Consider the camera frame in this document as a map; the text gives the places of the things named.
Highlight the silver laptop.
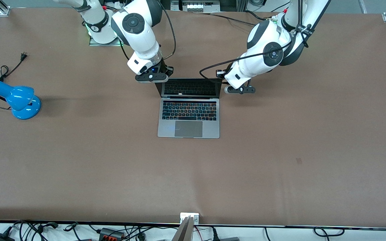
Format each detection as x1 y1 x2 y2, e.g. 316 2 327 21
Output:
155 78 222 139

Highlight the grey power strip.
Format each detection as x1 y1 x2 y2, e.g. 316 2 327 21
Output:
171 0 221 13

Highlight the blue desk lamp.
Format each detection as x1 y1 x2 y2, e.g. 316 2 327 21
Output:
0 80 42 120

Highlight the black orange connector block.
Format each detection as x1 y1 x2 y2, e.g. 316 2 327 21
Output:
99 228 125 240

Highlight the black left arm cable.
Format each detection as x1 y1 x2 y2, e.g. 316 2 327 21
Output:
199 20 314 85

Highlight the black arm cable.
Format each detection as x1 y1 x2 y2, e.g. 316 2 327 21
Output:
199 20 314 85
119 0 177 61

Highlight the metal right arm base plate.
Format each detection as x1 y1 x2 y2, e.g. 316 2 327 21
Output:
89 37 124 47

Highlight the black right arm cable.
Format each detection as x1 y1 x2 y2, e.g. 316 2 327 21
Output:
119 0 177 61

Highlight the black table cable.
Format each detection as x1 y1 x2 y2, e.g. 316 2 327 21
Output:
193 10 274 30

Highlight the black lamp power cord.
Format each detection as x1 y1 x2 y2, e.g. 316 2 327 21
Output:
0 52 28 111

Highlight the silver camera mount bracket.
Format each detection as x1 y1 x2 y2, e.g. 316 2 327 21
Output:
171 212 200 241

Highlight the black looped floor cable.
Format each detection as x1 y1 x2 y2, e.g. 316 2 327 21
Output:
314 227 345 237

